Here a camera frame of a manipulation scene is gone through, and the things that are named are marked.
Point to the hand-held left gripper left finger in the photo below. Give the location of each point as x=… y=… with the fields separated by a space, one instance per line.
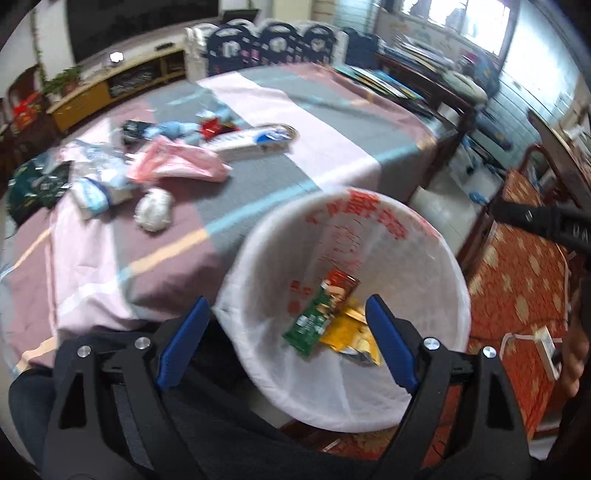
x=182 y=344

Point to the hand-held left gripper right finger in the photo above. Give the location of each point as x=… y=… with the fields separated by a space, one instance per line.
x=390 y=346

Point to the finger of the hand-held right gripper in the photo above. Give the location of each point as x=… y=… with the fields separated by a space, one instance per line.
x=526 y=216

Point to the yellow snack packet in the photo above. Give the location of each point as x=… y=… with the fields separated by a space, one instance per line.
x=346 y=336

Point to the red snack packet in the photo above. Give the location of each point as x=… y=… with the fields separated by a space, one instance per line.
x=339 y=286

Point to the green snack packet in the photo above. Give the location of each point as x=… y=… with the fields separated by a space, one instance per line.
x=307 y=325

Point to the white trash bin with liner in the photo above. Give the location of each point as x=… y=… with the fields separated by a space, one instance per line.
x=277 y=249

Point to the white paper ball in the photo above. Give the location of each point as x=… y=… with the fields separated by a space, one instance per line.
x=154 y=210

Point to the blue white packet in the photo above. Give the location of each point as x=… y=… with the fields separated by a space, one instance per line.
x=94 y=196

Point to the pink plastic bag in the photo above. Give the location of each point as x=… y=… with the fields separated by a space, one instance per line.
x=180 y=161

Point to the white blue ointment box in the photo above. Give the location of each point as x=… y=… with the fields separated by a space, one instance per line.
x=240 y=143

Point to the clear plastic wrapper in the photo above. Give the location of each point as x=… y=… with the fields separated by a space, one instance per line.
x=94 y=152

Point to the dark green packet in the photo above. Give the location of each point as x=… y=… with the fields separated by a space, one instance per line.
x=34 y=189

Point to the black packet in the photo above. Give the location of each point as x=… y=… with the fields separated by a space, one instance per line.
x=136 y=131

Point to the red wrapper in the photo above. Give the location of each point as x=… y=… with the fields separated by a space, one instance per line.
x=212 y=127

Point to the light blue sock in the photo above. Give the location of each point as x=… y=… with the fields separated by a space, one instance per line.
x=221 y=113

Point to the person's right hand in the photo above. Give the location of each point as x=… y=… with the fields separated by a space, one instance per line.
x=575 y=362

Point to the blue plastic toy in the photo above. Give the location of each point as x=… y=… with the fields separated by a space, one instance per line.
x=478 y=198

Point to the carved wooden chair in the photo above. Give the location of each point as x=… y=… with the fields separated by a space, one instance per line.
x=540 y=159

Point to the red patterned seat cushion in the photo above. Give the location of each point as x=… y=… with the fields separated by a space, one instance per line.
x=517 y=286

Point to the person's dark clothing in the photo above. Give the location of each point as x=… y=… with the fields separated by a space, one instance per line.
x=231 y=438

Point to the dark wooden side table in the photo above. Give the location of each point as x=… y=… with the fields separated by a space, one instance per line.
x=461 y=115

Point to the white power strip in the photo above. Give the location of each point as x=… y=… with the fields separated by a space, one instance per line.
x=548 y=353

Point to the grey round cushion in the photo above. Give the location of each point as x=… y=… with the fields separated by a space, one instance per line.
x=461 y=85

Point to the row of picture books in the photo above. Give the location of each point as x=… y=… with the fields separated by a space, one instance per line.
x=378 y=83

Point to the window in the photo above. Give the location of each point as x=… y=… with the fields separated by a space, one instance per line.
x=461 y=23

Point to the striped pink grey tablecloth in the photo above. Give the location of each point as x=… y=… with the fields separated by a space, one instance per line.
x=323 y=138

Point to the yellow television cabinet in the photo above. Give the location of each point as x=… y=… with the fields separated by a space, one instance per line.
x=87 y=99

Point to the red gift boxes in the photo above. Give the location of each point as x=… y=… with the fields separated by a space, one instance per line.
x=27 y=113

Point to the potted green plant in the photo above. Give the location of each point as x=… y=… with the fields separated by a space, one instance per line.
x=62 y=83

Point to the black set-top box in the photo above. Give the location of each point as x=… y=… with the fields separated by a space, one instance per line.
x=165 y=46

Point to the navy white play fence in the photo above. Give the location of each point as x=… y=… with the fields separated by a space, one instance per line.
x=277 y=46

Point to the dark wooden armchair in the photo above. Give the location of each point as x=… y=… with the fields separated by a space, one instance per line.
x=23 y=81

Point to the black television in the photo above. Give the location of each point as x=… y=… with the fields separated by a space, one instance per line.
x=138 y=23

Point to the hanging green vine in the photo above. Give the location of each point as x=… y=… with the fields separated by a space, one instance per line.
x=37 y=41

